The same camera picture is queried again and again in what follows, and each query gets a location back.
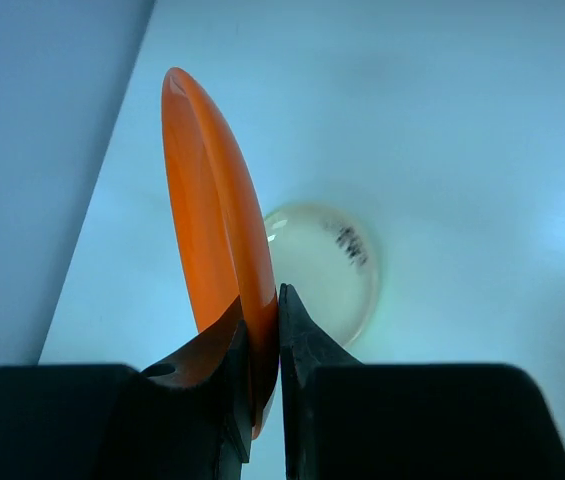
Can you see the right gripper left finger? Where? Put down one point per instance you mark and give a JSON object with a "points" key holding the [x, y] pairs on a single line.
{"points": [[187, 416]]}

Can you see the orange plate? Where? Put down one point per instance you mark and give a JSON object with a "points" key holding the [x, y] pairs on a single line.
{"points": [[219, 228]]}

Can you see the cream plate with ink drawing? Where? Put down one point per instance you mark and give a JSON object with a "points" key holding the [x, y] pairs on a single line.
{"points": [[328, 257]]}

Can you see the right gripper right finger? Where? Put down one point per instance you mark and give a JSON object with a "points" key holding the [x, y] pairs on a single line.
{"points": [[344, 419]]}

